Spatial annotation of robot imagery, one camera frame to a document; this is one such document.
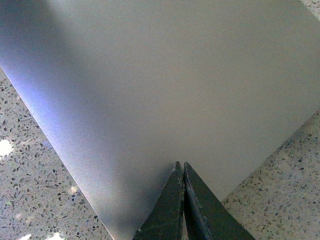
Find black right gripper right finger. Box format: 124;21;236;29
183;162;254;240

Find grey laptop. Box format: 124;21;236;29
0;0;320;240

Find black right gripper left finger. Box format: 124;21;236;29
133;161;185;240

